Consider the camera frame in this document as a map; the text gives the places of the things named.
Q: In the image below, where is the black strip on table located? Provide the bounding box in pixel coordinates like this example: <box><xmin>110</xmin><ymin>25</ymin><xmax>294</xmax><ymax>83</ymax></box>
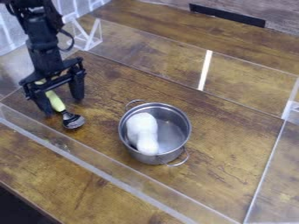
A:
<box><xmin>190</xmin><ymin>3</ymin><xmax>267</xmax><ymax>28</ymax></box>

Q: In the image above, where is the white cloth in pot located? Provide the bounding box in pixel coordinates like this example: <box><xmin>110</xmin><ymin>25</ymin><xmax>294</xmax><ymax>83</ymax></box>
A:
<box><xmin>126</xmin><ymin>113</ymin><xmax>159</xmax><ymax>156</ymax></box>

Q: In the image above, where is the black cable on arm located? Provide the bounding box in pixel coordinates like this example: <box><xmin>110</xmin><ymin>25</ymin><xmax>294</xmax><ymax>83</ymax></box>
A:
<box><xmin>58</xmin><ymin>28</ymin><xmax>77</xmax><ymax>53</ymax></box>

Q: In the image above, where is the stainless steel pot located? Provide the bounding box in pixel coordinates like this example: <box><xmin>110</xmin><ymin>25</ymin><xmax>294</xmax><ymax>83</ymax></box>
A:
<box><xmin>118</xmin><ymin>100</ymin><xmax>193</xmax><ymax>167</ymax></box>

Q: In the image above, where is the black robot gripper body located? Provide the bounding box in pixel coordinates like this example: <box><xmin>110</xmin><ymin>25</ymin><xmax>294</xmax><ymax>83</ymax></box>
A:
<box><xmin>19</xmin><ymin>40</ymin><xmax>87</xmax><ymax>99</ymax></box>

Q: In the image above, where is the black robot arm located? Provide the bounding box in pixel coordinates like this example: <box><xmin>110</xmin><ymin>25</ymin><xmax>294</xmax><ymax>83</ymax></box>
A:
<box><xmin>0</xmin><ymin>0</ymin><xmax>87</xmax><ymax>116</ymax></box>

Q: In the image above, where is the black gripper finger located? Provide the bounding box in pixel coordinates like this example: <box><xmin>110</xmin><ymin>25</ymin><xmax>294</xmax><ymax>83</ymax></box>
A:
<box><xmin>33</xmin><ymin>91</ymin><xmax>53</xmax><ymax>116</ymax></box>
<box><xmin>70</xmin><ymin>75</ymin><xmax>85</xmax><ymax>101</ymax></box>

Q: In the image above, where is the clear acrylic triangle stand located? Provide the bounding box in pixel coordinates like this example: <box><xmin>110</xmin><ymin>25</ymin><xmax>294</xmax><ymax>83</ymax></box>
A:
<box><xmin>67</xmin><ymin>18</ymin><xmax>103</xmax><ymax>51</ymax></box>

